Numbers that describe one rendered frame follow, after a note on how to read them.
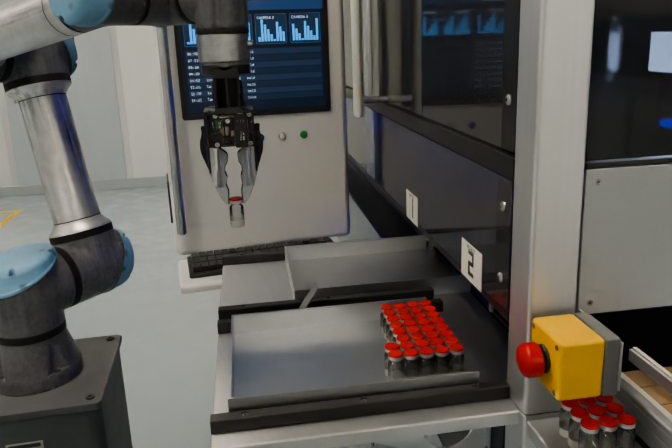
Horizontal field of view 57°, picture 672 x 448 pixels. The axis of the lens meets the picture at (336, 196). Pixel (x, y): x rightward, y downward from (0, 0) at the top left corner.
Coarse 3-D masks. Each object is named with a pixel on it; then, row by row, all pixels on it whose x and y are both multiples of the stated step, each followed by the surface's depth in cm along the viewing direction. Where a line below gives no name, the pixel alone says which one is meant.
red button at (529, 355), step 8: (520, 344) 73; (528, 344) 72; (536, 344) 72; (520, 352) 72; (528, 352) 71; (536, 352) 71; (520, 360) 72; (528, 360) 70; (536, 360) 70; (544, 360) 70; (520, 368) 72; (528, 368) 70; (536, 368) 70; (544, 368) 70; (528, 376) 71; (536, 376) 71
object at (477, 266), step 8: (464, 240) 98; (464, 248) 98; (472, 248) 95; (464, 256) 98; (480, 256) 91; (464, 264) 99; (480, 264) 92; (464, 272) 99; (472, 272) 95; (480, 272) 92; (472, 280) 96; (480, 280) 92; (480, 288) 92
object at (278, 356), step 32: (256, 320) 106; (288, 320) 107; (320, 320) 108; (352, 320) 109; (256, 352) 99; (288, 352) 99; (320, 352) 99; (352, 352) 98; (384, 352) 98; (256, 384) 90; (288, 384) 90; (320, 384) 90; (352, 384) 83; (384, 384) 84; (416, 384) 84; (448, 384) 85
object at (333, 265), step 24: (360, 240) 142; (384, 240) 143; (408, 240) 144; (288, 264) 129; (312, 264) 137; (336, 264) 137; (360, 264) 136; (384, 264) 136; (408, 264) 135; (432, 264) 135; (336, 288) 116; (360, 288) 117; (384, 288) 118; (408, 288) 118; (456, 288) 120
